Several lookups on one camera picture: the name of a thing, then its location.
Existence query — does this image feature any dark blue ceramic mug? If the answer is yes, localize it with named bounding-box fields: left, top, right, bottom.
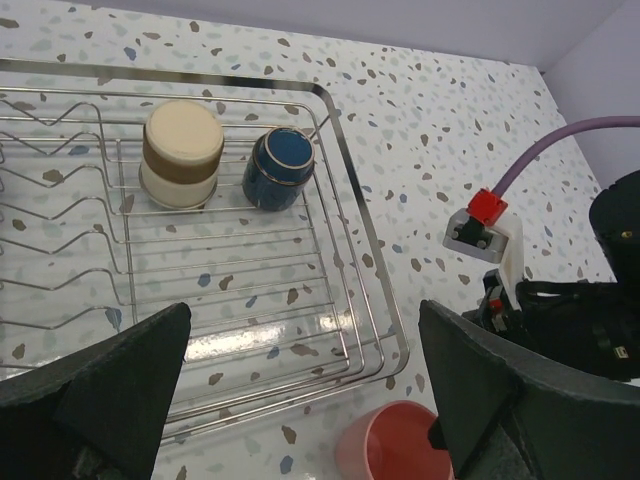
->
left=242, top=127, right=315, bottom=212

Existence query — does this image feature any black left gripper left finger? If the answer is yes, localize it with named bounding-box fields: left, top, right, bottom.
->
left=1, top=303, right=191, bottom=479

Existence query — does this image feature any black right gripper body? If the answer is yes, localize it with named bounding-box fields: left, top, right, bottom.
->
left=463, top=172, right=639, bottom=382

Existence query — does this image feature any pink plastic cup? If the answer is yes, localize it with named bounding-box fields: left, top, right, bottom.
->
left=335, top=400, right=454, bottom=480

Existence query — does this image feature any steel wire dish rack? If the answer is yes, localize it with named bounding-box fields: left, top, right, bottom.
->
left=1, top=59, right=409, bottom=442

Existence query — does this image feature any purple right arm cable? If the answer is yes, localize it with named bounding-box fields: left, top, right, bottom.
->
left=492, top=114, right=640, bottom=196

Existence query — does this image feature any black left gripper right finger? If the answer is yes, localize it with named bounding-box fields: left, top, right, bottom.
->
left=418, top=300, right=639, bottom=479

